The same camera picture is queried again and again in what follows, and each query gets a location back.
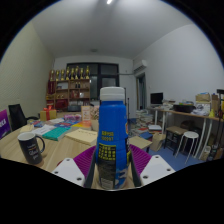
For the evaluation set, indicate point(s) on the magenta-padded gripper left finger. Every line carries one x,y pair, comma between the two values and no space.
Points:
71,170

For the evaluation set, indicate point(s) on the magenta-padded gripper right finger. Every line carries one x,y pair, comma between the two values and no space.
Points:
156,168

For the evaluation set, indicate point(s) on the blue white-capped drink bottle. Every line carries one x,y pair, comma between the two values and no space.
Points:
111,126

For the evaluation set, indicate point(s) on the brown paper bag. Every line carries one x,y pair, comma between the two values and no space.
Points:
157,141

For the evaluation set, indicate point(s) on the low wooden side table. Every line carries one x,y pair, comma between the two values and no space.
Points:
140,142

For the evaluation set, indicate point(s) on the beige notebook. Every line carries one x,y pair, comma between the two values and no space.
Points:
81,136

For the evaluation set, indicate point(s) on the teal book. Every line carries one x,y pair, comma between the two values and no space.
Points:
56,133

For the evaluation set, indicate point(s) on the brown wooden stool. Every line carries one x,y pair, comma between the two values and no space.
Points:
176,130

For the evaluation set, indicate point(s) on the blue book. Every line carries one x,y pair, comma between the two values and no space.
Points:
66,124

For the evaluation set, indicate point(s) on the dark mug with print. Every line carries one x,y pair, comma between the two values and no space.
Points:
30,148

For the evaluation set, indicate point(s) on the white round stool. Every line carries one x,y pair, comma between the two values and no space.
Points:
190,135

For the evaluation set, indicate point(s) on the pile of books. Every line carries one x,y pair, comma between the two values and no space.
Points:
142,121

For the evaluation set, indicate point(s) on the white book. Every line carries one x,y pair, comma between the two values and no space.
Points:
42,129

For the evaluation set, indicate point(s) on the white pot of flowers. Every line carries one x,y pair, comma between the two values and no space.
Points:
95,120

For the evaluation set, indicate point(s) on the yellow red-ribboned gift box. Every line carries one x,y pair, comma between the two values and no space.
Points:
48,115

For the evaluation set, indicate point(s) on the cream book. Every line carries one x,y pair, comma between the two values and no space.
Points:
26,128

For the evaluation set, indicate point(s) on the long wooden-topped white desk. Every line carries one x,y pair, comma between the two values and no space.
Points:
200,115

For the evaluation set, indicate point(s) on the black computer monitor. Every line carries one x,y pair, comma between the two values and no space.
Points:
156,98

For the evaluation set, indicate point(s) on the black office chair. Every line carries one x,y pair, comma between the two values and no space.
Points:
16,115

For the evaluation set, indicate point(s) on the wooden shelf unit with trophies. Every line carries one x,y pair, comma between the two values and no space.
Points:
68,90

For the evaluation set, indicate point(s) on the purple sign board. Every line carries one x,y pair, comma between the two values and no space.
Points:
4,123

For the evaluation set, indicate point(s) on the black-framed glass doors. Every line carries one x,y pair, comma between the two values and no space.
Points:
108,75

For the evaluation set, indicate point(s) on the ceiling light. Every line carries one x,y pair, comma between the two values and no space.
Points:
109,1

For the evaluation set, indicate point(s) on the white wall air conditioner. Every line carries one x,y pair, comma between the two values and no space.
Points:
140,65

